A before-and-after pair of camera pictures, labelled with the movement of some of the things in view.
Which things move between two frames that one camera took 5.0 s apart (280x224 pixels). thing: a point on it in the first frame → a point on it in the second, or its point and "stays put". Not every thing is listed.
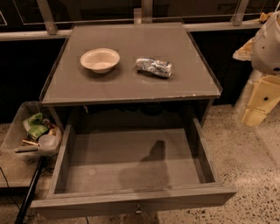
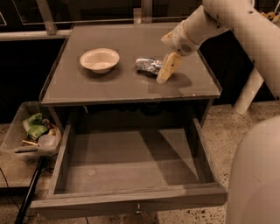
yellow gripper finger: [246, 52] → [168, 38]
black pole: [20, 217] stays put
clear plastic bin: [32, 133] stays put
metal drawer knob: [138, 211] stays put
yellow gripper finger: [264, 97] → [171, 62]
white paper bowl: [101, 60] stays put
